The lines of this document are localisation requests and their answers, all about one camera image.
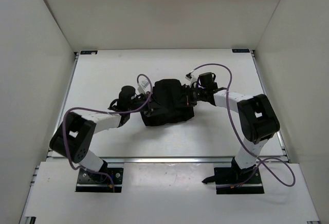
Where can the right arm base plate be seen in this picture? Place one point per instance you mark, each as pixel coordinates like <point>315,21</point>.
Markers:
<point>229,182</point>

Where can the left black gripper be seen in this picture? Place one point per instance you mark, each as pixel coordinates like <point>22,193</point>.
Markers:
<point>146,96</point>

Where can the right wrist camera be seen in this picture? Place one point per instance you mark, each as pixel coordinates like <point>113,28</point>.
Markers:
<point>191,79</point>

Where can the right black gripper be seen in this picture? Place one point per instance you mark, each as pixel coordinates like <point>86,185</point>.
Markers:
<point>194,104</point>

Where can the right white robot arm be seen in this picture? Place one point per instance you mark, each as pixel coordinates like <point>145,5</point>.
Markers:
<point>258,120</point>

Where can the left blue label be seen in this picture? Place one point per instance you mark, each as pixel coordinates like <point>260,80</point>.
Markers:
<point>88,52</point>

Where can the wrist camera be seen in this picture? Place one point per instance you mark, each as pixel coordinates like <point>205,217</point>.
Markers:
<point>143,86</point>
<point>191,79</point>

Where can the black skirt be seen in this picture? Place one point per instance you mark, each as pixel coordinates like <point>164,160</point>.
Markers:
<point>171,103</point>

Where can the aluminium rail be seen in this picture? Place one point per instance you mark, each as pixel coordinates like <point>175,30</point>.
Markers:
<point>168,159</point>

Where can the right blue label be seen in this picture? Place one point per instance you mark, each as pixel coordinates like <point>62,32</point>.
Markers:
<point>240,50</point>

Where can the blue label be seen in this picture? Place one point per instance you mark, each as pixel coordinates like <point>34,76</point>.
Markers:
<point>240,50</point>
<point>88,52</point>

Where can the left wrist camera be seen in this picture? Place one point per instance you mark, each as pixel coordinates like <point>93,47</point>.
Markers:
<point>143,86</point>

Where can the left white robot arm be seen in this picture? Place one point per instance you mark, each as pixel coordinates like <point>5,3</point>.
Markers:
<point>73,137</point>

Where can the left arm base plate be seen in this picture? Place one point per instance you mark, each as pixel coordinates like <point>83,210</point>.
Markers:
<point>90,183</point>

